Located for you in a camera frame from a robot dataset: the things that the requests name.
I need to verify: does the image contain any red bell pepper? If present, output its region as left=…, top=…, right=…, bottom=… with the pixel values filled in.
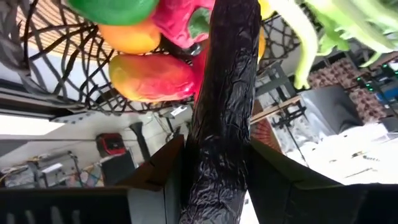
left=150, top=0, right=215, bottom=50

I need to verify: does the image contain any green celery bunch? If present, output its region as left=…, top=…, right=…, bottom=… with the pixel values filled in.
left=267, top=0, right=398, bottom=91

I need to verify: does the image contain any round wooden board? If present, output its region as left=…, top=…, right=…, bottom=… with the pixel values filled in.
left=15, top=0, right=119, bottom=60

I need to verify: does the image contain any red and yellow mango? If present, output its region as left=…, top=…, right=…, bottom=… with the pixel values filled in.
left=108, top=53, right=197, bottom=103

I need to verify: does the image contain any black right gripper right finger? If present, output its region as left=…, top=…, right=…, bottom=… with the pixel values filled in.
left=248, top=139, right=398, bottom=224

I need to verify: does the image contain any red box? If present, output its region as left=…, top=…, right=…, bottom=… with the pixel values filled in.
left=95, top=133, right=127, bottom=158

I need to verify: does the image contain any floral patterned panel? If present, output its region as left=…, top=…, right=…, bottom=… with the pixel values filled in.
left=306, top=57, right=388, bottom=124

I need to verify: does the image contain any dark purple eggplant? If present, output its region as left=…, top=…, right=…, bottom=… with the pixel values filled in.
left=178, top=0, right=262, bottom=224

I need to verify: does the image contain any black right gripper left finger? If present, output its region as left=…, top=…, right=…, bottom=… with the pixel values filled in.
left=118, top=135, right=187, bottom=224

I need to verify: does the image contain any grey cloth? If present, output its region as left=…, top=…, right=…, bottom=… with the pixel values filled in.
left=298, top=85, right=364, bottom=135

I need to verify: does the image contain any black aluminium table frame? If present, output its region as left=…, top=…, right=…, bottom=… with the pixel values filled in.
left=254, top=62, right=308, bottom=138

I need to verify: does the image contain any round green lime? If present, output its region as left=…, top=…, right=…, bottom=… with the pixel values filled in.
left=67, top=0, right=160, bottom=26

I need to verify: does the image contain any dark wire basket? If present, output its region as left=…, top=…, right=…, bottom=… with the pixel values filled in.
left=0, top=0, right=312, bottom=116

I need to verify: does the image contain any small orange fruit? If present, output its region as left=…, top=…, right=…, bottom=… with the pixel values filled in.
left=98, top=18, right=162, bottom=55

